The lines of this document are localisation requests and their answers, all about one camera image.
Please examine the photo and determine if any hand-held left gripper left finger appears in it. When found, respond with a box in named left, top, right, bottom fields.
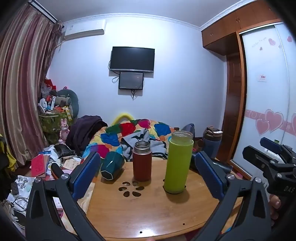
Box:
left=25, top=151, right=105, bottom=241

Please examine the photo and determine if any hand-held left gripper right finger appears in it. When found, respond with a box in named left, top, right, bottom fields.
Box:
left=192, top=151, right=271, bottom=241

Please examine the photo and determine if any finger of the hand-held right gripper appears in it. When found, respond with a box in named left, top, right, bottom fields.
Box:
left=242, top=145, right=279, bottom=173
left=260, top=137, right=292, bottom=154

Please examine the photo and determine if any dark teal cup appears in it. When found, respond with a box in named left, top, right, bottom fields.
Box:
left=100, top=151, right=126, bottom=180

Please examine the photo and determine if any red thermos cup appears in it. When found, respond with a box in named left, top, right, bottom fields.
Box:
left=132, top=140, right=152, bottom=182

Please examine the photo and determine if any person's right hand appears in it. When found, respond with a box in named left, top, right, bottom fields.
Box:
left=268, top=195, right=282, bottom=220

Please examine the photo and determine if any black glasses case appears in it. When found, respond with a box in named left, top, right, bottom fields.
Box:
left=50, top=163, right=64, bottom=180

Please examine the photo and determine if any blue bottle with brown lid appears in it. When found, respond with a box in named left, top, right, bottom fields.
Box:
left=202, top=126, right=224, bottom=160

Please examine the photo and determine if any black plastic bag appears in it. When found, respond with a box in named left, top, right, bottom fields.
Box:
left=54, top=144, right=76, bottom=159

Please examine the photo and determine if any lime green bottle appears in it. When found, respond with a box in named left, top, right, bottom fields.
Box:
left=164, top=130, right=194, bottom=194

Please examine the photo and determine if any colourful patchwork blanket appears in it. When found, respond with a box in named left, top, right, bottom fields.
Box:
left=82, top=119, right=176, bottom=161

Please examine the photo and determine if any dark purple cloth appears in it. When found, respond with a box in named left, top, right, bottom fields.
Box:
left=66, top=115, right=108, bottom=155

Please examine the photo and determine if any red book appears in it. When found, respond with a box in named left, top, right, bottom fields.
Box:
left=31, top=154, right=51, bottom=178

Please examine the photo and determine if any pink rabbit doll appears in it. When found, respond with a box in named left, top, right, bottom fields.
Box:
left=58, top=118, right=70, bottom=141

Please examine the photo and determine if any dark grey bag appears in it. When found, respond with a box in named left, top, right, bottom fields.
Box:
left=180, top=123, right=195, bottom=138

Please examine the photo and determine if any white heart-printed sliding door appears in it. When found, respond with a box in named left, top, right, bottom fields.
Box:
left=231, top=22, right=296, bottom=179

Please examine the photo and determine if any grey printed blanket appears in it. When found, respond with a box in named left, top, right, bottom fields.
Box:
left=120, top=128, right=168, bottom=160

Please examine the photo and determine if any green storage basket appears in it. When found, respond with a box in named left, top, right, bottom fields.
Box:
left=38, top=112, right=67, bottom=144

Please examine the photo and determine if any yellow curved tube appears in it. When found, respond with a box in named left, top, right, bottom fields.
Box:
left=112, top=113, right=135, bottom=126

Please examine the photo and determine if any grey plush toy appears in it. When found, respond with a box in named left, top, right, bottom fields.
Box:
left=55, top=89, right=80, bottom=119

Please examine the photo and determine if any yellow cloth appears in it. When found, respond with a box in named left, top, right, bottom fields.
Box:
left=0, top=133, right=15, bottom=173

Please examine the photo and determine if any red bag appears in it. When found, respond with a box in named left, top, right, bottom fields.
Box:
left=44, top=78, right=57, bottom=91

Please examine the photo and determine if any striped red beige curtain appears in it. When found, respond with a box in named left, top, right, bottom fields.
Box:
left=0, top=4, right=64, bottom=168

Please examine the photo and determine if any brown wooden wardrobe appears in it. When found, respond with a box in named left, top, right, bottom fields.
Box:
left=200, top=0, right=284, bottom=163

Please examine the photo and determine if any white air conditioner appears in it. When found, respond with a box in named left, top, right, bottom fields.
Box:
left=64, top=19, right=107, bottom=40

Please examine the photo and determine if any small black wall monitor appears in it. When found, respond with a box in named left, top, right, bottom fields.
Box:
left=119, top=72, right=145, bottom=90

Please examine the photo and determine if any black wall television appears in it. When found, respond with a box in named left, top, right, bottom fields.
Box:
left=109, top=46, right=155, bottom=73

